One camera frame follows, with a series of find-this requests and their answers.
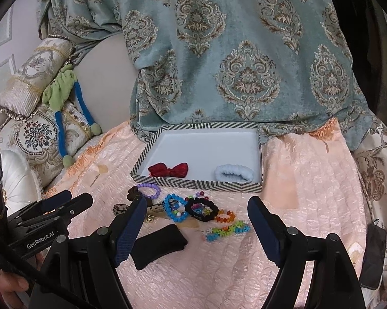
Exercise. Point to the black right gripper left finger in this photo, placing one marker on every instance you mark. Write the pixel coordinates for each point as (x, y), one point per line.
(82, 272)

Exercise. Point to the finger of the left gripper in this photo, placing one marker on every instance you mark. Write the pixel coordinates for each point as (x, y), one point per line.
(71, 209)
(36, 209)

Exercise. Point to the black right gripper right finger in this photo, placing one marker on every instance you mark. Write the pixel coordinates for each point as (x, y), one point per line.
(334, 283)

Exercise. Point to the leopard print bow clip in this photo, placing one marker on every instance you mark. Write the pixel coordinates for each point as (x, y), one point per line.
(152, 213)

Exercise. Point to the black velvet hair clip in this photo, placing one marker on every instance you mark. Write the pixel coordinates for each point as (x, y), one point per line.
(157, 244)

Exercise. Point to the brown flower hair clip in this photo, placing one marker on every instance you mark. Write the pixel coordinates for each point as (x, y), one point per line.
(134, 192)

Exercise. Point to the black scrunchie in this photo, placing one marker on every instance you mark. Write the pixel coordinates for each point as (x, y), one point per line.
(201, 209)

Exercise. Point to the person's left hand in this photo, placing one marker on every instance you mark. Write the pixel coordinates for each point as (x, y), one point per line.
(13, 290)

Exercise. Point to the white satin round pillow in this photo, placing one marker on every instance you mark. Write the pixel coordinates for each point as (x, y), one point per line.
(20, 183)

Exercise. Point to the black phone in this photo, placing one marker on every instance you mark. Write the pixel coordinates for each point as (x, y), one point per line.
(373, 258)

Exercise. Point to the cream floral cushion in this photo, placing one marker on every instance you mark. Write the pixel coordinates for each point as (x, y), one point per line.
(36, 139)

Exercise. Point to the red bow hair clip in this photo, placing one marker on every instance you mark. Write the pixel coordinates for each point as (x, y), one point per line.
(162, 170)

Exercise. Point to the peach quilted bedspread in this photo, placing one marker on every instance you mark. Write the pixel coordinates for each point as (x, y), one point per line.
(312, 184)

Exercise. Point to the green blue plush toy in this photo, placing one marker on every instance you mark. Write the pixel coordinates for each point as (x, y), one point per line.
(55, 96)

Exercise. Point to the cream embroidered bolster pillow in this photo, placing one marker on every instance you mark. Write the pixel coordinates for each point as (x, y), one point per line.
(24, 89)

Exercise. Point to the beige floral cushion right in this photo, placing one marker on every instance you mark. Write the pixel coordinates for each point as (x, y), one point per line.
(371, 160)

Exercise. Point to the light blue fluffy scrunchie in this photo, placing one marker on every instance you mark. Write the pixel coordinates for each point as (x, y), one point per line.
(233, 173)

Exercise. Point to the striped black white tray box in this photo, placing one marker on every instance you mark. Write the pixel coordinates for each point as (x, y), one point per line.
(203, 147)

